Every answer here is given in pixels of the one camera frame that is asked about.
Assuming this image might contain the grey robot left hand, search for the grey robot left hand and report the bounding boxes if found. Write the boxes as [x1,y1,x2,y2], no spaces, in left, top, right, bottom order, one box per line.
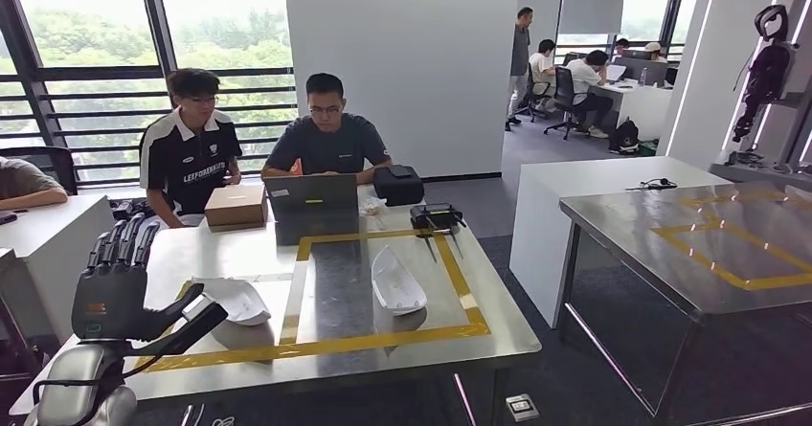
[71,213,206,343]

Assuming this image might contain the white curved plastic part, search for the white curved plastic part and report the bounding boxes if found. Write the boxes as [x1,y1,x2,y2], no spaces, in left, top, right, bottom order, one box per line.
[190,276,273,328]
[371,244,428,317]

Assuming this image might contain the steel workbench yellow tape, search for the steel workbench yellow tape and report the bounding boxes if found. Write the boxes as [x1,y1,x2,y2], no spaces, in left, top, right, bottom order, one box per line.
[557,180,812,426]
[9,185,542,426]

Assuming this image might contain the steel table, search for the steel table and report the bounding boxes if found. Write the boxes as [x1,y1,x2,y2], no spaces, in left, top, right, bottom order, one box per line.
[0,247,42,383]

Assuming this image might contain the black office chair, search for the black office chair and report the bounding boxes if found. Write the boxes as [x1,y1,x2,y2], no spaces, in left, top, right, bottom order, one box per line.
[0,146,79,197]
[514,80,553,123]
[543,66,588,142]

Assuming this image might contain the cardboard box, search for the cardboard box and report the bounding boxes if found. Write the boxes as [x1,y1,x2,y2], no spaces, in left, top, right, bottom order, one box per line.
[203,184,269,233]

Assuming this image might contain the grey laptop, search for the grey laptop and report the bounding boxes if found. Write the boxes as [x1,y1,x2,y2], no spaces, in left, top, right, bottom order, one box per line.
[262,173,360,221]

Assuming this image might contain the black window railing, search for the black window railing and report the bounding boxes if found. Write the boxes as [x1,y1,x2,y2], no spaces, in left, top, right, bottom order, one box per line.
[0,66,300,187]

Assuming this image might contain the black hard case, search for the black hard case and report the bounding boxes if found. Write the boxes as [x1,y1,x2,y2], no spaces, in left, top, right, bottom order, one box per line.
[372,165,426,208]

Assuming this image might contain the floor socket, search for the floor socket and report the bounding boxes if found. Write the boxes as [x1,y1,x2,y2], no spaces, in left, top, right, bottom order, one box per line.
[505,394,540,423]

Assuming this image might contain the white table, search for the white table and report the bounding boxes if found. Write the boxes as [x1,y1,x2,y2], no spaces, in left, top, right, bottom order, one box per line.
[508,155,731,329]

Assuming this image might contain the black backpack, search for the black backpack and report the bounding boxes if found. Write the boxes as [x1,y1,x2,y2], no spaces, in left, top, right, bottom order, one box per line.
[607,117,642,157]

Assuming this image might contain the black headset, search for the black headset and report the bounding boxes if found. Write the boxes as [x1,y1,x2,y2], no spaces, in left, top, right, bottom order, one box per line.
[624,177,679,192]

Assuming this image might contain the white office desk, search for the white office desk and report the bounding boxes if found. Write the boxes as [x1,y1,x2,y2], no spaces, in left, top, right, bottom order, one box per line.
[590,80,674,142]

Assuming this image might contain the grey display stand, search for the grey display stand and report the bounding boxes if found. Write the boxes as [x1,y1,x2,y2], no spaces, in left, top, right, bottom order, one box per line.
[707,74,812,191]

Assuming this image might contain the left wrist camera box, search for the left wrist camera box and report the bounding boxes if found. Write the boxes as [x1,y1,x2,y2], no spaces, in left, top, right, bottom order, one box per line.
[129,295,228,358]

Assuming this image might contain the black cable bundle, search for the black cable bundle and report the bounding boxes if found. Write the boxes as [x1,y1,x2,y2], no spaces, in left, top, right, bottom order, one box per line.
[108,198,157,221]

